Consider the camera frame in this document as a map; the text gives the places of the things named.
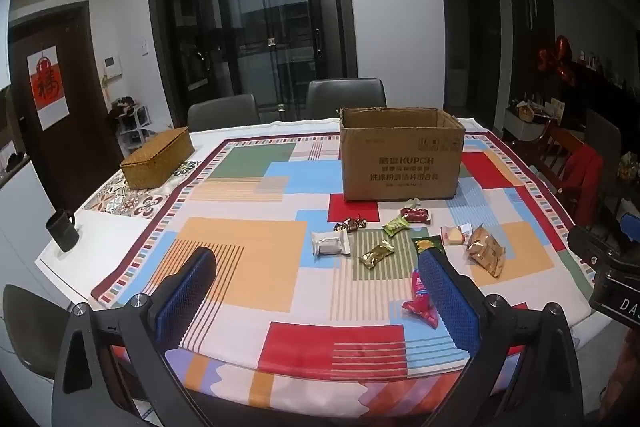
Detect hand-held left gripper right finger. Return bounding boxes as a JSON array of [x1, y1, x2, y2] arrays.
[[419, 249, 584, 427]]

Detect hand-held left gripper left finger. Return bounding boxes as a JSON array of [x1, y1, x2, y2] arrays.
[[52, 247, 217, 427]]

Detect white pastry packet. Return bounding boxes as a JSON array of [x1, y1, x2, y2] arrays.
[[441, 223, 473, 247]]

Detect gold olive snack packet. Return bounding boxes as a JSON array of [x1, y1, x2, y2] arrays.
[[358, 240, 396, 267]]

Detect brown cardboard box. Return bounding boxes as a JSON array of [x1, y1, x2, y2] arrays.
[[339, 107, 467, 202]]

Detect person's right forearm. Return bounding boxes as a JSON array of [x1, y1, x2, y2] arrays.
[[612, 327, 640, 408]]

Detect bright red snack packet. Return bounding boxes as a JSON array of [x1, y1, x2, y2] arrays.
[[402, 269, 440, 329]]

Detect orange flower bunch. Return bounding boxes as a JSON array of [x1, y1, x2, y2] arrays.
[[617, 152, 640, 182]]

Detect brown bread packet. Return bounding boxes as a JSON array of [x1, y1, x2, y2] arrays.
[[466, 225, 507, 278]]

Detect green yellow snack packet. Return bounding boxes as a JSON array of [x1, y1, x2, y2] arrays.
[[411, 235, 443, 255]]

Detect red garment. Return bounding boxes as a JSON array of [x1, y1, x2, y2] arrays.
[[560, 144, 603, 220]]

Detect dark red snack packet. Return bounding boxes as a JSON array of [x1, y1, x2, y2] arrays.
[[398, 206, 431, 224]]

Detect grey dining chair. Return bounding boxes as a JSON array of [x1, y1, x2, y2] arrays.
[[305, 78, 387, 120], [582, 107, 623, 228], [2, 284, 71, 380], [187, 95, 261, 132]]

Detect brown wooden chair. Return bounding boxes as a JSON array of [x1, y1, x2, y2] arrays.
[[520, 122, 601, 218]]

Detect floral patterned mat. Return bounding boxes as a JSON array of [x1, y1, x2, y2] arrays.
[[82, 159, 201, 219]]

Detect grey white snack packet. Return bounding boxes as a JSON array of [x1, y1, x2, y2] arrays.
[[310, 229, 351, 258]]

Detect dark sideboard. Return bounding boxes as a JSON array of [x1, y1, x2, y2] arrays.
[[555, 57, 640, 142]]

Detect black mug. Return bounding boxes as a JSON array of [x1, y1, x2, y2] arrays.
[[45, 208, 81, 253]]

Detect white side table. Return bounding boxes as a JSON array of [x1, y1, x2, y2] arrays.
[[502, 107, 551, 142]]

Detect woven wicker box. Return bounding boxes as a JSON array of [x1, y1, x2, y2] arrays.
[[120, 127, 195, 191]]

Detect colourful patterned tablecloth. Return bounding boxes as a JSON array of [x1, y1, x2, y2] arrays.
[[90, 117, 596, 418]]

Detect white shoe rack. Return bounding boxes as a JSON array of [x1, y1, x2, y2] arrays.
[[111, 97, 153, 155]]

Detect red foil balloons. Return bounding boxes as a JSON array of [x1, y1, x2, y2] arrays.
[[537, 35, 576, 86]]

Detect dark wooden door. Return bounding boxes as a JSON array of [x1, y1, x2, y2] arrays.
[[7, 2, 123, 218]]

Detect dark hallway door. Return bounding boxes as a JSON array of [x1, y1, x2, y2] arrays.
[[467, 0, 501, 128]]

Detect tall dark wardrobe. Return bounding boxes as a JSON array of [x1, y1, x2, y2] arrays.
[[502, 0, 556, 118]]

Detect red and white door poster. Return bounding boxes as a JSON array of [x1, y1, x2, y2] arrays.
[[27, 48, 70, 131]]

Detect glass sliding door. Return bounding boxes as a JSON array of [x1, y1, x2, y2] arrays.
[[147, 0, 358, 128]]

